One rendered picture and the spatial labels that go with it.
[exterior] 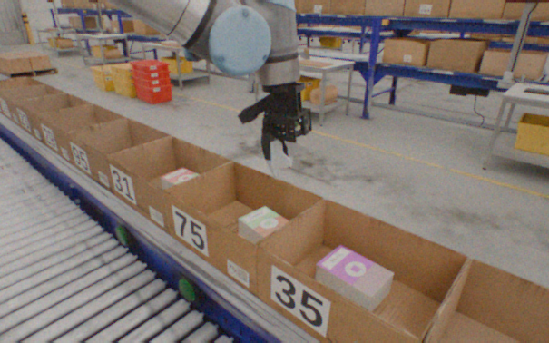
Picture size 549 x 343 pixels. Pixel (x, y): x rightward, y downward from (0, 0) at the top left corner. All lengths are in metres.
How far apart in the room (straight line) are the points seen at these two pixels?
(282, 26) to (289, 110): 0.16
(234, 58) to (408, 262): 0.70
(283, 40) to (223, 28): 0.21
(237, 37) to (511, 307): 0.79
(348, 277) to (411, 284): 0.19
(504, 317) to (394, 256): 0.26
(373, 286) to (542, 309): 0.34
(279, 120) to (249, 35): 0.26
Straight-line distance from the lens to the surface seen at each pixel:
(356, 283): 0.89
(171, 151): 1.55
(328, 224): 1.05
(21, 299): 1.36
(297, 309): 0.84
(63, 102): 2.59
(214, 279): 0.99
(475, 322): 1.00
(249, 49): 0.50
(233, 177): 1.27
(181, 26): 0.49
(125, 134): 1.88
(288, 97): 0.70
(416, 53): 5.07
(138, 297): 1.20
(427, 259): 0.95
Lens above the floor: 1.56
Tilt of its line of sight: 27 degrees down
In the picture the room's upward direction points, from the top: straight up
